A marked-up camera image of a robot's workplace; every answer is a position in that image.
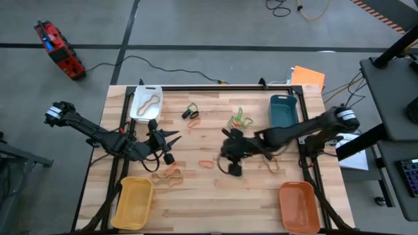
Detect bundle of thin cables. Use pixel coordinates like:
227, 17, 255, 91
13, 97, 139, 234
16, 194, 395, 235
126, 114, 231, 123
321, 70, 367, 112

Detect white paper sheet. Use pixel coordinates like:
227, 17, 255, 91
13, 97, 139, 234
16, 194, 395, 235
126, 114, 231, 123
336, 132, 370, 172

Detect yellow cable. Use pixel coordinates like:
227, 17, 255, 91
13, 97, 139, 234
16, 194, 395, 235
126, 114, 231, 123
295, 0, 332, 22

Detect white plastic basket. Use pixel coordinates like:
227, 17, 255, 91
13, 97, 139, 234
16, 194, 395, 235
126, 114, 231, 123
129, 84, 164, 125

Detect black keyboard coloured keys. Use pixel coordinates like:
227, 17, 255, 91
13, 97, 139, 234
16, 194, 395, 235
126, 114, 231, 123
396, 158, 418, 198

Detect black floor cable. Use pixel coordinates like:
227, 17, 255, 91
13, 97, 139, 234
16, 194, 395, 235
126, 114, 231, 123
85, 54, 229, 85

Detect grey desk top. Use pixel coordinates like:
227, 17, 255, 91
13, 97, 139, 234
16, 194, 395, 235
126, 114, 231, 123
359, 55, 418, 142
378, 140, 418, 223

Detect coiled black cable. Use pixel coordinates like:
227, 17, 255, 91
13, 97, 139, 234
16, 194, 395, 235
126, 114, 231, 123
265, 0, 292, 18

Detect black left camera cable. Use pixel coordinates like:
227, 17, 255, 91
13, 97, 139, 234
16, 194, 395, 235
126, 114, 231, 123
140, 148, 161, 173

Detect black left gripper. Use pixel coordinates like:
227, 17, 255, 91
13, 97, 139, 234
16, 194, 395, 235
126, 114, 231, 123
147, 118, 183, 166

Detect black round object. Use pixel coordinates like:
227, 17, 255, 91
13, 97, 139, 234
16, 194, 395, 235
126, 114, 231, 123
404, 96, 418, 125

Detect black right camera cable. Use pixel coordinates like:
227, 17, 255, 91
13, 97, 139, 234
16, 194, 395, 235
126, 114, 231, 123
216, 155, 233, 176

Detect black pole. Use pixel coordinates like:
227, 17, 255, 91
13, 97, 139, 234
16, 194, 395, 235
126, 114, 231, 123
372, 24, 418, 70

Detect black camera cable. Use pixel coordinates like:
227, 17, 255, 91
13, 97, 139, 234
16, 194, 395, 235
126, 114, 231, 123
216, 155, 233, 176
140, 148, 161, 173

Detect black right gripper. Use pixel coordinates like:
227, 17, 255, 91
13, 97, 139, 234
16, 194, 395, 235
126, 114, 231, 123
220, 129, 261, 178

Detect orange plastic basket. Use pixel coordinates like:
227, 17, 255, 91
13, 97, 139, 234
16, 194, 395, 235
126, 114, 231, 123
278, 181, 321, 234

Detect long tan rubber band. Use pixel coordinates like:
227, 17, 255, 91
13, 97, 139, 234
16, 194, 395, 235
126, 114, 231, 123
136, 93, 161, 117

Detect yellow plastic basket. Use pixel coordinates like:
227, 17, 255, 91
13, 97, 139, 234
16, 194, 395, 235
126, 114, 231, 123
110, 176, 154, 231

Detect grey metal stand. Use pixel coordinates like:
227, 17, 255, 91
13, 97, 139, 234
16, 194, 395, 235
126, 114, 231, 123
0, 130, 55, 235

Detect teal plastic basket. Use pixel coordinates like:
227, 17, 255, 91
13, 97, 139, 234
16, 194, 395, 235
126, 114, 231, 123
269, 94, 300, 129

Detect orange paper folder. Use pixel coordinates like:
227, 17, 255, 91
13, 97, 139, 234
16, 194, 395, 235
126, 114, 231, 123
289, 65, 327, 93

